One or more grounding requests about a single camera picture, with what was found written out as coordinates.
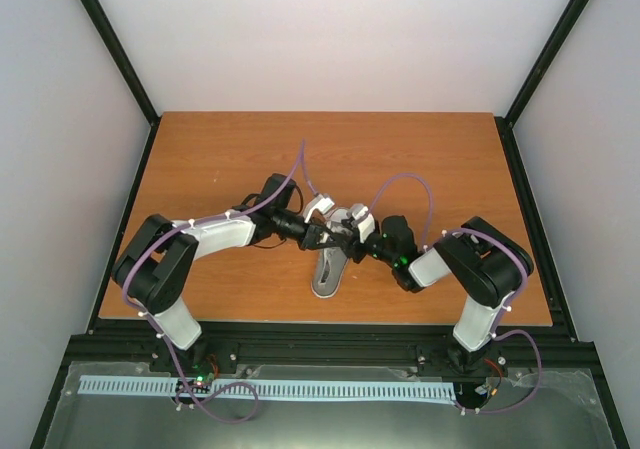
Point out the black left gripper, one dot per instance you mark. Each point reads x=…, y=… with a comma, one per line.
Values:
x=311, y=239

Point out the black left frame post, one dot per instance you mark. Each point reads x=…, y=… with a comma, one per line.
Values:
x=116, y=50

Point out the grey metal base plate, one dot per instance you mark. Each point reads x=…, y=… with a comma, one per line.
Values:
x=555, y=409

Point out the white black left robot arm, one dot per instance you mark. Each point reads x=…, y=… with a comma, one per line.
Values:
x=155, y=267

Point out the black right frame post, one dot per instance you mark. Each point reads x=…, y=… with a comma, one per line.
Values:
x=554, y=43

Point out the black frame post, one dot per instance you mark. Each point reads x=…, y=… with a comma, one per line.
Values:
x=116, y=50
x=554, y=43

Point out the light blue slotted cable duct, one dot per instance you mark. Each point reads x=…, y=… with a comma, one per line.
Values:
x=277, y=390

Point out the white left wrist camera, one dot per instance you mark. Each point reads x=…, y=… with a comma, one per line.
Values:
x=321, y=203

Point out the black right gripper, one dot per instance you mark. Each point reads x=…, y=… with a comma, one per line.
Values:
x=353, y=250

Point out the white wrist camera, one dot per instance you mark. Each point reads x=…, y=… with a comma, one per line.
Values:
x=362, y=217
x=321, y=203

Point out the black aluminium frame rail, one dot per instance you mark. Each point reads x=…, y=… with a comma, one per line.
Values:
x=228, y=346

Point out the white shoelace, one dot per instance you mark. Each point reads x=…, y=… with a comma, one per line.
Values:
x=340, y=223

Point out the grey canvas sneaker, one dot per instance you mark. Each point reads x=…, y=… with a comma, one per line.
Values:
x=329, y=270

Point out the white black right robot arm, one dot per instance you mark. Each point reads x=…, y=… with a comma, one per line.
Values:
x=489, y=266

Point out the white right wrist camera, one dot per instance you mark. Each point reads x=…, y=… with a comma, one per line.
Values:
x=362, y=217

